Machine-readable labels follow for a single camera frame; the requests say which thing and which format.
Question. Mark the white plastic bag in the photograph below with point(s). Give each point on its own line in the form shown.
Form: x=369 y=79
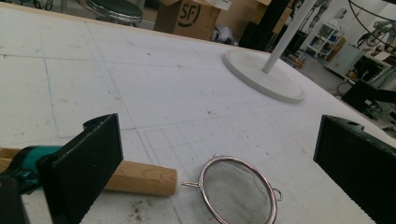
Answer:
x=222 y=34

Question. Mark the black curved metal hoop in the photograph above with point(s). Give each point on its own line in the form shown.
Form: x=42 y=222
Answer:
x=367 y=29

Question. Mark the black round stool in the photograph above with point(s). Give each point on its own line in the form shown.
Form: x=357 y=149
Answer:
x=115 y=11

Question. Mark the printed brown cardboard box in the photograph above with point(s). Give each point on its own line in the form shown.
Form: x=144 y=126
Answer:
x=186 y=18

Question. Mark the white storage shelf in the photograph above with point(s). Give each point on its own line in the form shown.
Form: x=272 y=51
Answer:
x=325 y=39

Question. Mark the stack of plain cardboard boxes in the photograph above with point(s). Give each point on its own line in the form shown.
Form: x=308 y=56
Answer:
x=258 y=12

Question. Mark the teal plastic tool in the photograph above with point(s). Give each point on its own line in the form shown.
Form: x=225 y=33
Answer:
x=29 y=161

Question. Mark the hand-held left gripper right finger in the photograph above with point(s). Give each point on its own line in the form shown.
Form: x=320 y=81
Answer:
x=358 y=161

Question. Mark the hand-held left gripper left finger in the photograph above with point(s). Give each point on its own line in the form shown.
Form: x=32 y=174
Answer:
x=84 y=161

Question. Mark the grey metal cabinet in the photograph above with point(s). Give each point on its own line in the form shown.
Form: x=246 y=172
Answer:
x=345 y=59

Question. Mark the white round-base stand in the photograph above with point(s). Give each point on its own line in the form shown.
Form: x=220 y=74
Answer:
x=264 y=74

